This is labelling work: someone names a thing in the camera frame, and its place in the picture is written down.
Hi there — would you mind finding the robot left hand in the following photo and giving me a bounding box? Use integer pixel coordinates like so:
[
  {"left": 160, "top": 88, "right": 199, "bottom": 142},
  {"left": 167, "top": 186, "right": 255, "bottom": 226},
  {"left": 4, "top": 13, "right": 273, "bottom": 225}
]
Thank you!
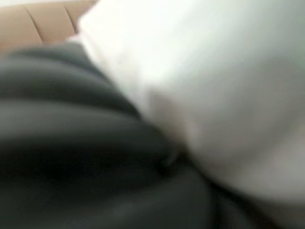
[{"left": 0, "top": 42, "right": 281, "bottom": 229}]

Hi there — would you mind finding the beige padded headboard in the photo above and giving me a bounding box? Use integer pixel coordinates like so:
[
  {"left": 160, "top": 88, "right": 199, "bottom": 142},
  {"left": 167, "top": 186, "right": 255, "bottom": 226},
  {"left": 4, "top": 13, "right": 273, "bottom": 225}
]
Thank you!
[{"left": 0, "top": 0, "right": 97, "bottom": 57}]

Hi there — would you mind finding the white cloth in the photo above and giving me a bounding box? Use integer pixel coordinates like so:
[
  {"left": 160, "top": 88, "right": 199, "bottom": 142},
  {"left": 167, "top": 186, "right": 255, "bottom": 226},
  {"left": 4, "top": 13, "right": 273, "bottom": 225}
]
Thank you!
[{"left": 69, "top": 0, "right": 305, "bottom": 229}]

